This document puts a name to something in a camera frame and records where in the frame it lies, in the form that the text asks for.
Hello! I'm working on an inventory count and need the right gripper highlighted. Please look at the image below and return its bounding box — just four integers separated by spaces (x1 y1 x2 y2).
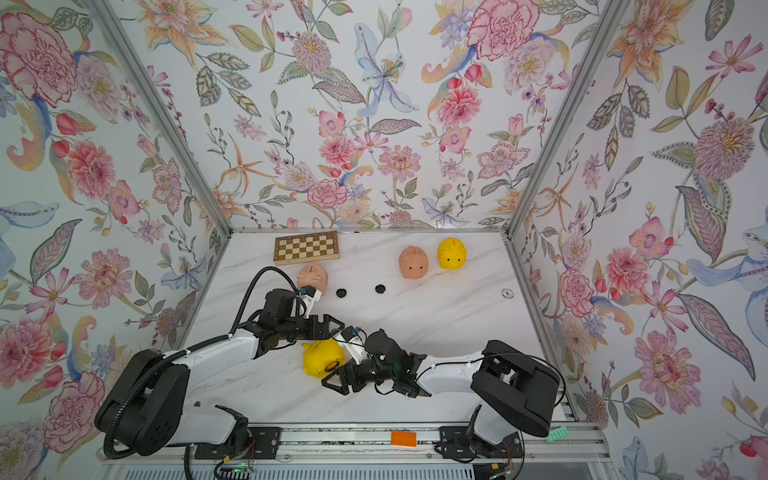
324 355 401 397

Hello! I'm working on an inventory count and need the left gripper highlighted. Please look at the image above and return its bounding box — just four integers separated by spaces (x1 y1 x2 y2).
277 315 346 342

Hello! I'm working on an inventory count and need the yellow piggy bank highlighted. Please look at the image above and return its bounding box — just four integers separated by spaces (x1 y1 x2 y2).
437 238 467 270
302 339 346 379

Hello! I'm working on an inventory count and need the pink piggy bank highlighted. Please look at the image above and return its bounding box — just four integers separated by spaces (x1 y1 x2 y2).
296 263 329 294
398 246 429 280

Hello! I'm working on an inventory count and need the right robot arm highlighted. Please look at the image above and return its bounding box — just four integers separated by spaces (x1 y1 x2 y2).
322 330 563 445

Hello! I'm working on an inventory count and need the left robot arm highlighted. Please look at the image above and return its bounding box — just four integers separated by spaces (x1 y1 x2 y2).
94 289 345 460

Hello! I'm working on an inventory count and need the wooden chessboard box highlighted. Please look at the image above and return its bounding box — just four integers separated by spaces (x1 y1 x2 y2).
273 231 341 266

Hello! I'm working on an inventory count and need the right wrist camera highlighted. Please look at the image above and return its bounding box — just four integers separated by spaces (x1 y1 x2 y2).
341 327 368 364

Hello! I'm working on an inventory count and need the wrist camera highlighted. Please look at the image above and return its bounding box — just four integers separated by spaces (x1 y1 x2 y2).
299 285 322 317
341 327 368 364

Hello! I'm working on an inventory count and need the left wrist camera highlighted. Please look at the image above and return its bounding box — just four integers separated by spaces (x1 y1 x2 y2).
299 285 322 317

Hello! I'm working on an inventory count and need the orange tag on rail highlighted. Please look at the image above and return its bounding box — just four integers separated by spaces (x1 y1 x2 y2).
390 431 418 448

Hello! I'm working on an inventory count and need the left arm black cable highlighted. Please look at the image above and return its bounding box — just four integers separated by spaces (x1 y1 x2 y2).
101 266 301 460

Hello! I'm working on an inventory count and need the green connector on rail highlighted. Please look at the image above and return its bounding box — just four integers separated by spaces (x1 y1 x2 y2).
545 427 569 442

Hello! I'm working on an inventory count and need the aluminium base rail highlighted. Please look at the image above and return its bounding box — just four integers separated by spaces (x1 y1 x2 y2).
95 421 613 466

